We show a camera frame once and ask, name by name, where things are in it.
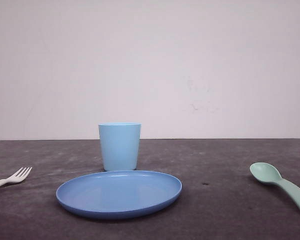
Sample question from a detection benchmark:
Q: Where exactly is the light blue plastic cup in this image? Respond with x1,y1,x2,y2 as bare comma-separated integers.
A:
98,122,141,171

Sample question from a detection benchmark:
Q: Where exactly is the white plastic fork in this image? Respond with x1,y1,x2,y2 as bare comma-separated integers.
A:
0,167,32,187

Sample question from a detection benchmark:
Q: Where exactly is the mint green plastic spoon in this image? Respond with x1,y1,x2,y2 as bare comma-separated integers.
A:
249,162,300,210

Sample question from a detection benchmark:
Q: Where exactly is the blue plastic plate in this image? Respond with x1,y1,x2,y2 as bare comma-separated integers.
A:
55,170,183,220

